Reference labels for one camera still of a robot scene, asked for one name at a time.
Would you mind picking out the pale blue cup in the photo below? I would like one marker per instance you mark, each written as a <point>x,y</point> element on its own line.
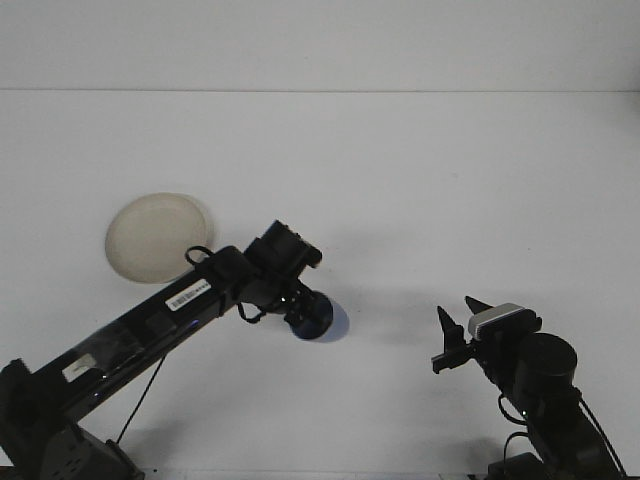
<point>320,327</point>

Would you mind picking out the pale round plate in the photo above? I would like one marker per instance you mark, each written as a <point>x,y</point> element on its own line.
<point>150,240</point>

